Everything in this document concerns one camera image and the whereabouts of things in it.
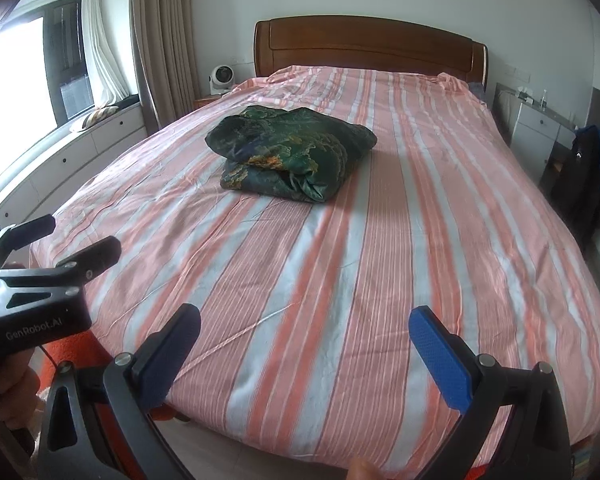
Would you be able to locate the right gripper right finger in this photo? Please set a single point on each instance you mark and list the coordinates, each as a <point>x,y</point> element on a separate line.
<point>535,442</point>

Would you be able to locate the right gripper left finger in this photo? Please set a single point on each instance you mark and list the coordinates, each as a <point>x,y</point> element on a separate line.
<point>97,423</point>

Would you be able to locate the green landscape print jacket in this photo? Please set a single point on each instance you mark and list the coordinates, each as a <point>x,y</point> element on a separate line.
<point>292,154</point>

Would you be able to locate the black and blue clothes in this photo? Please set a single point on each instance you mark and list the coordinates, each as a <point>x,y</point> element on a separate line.
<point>576,193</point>

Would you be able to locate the person left hand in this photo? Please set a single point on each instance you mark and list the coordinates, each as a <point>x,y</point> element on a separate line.
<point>19,385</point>

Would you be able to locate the white window bench cabinet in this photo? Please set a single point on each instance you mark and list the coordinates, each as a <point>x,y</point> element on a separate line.
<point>43,179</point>

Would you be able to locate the striped cushion on bench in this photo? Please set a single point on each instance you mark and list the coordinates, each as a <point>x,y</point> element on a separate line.
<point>93,118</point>

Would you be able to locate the white sheer curtain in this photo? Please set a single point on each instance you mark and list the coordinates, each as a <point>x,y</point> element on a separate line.
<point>106,79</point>

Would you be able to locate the pink striped bed sheet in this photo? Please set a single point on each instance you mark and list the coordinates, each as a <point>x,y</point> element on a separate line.
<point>304,349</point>

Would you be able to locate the white desk with drawers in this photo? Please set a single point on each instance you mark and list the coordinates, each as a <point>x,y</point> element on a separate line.
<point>534,133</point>

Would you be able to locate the beige curtain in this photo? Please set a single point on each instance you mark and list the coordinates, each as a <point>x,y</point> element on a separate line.
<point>164,59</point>

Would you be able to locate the brown wooden headboard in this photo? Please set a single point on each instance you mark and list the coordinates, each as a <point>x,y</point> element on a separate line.
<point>349,41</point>

